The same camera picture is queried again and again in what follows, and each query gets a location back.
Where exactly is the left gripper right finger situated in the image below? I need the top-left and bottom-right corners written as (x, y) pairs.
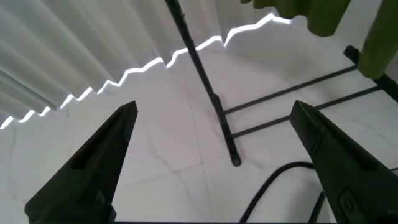
top-left (289, 100), bottom-right (398, 222)

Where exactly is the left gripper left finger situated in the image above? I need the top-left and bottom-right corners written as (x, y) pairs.
top-left (24, 100), bottom-right (139, 222)

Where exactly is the green printed shirt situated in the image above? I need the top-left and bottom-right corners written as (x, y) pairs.
top-left (241, 0), bottom-right (398, 79)

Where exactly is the black clothes rack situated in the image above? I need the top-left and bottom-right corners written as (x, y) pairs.
top-left (164, 0), bottom-right (398, 167)

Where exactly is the white curtain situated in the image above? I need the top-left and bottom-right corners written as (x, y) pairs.
top-left (0, 0), bottom-right (292, 130)

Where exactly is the black cable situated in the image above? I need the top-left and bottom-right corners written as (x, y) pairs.
top-left (239, 161), bottom-right (327, 222)

